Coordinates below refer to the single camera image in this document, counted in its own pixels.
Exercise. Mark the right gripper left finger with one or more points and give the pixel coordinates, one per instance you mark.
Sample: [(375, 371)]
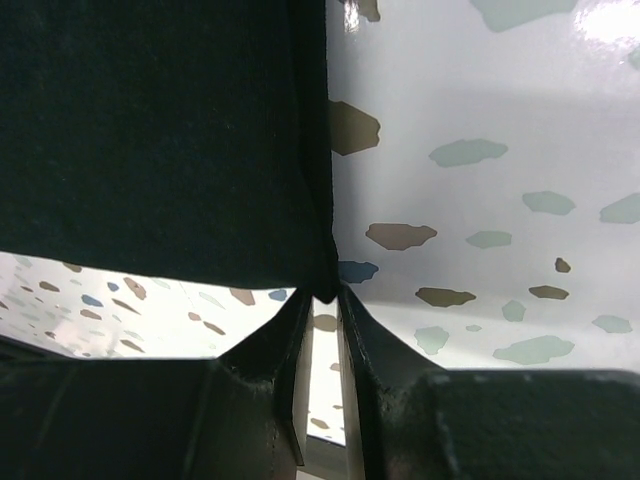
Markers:
[(239, 416)]

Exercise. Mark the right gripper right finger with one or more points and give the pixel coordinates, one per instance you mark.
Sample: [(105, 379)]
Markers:
[(406, 417)]

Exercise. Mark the black t shirt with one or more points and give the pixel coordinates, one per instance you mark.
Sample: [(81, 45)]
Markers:
[(188, 140)]

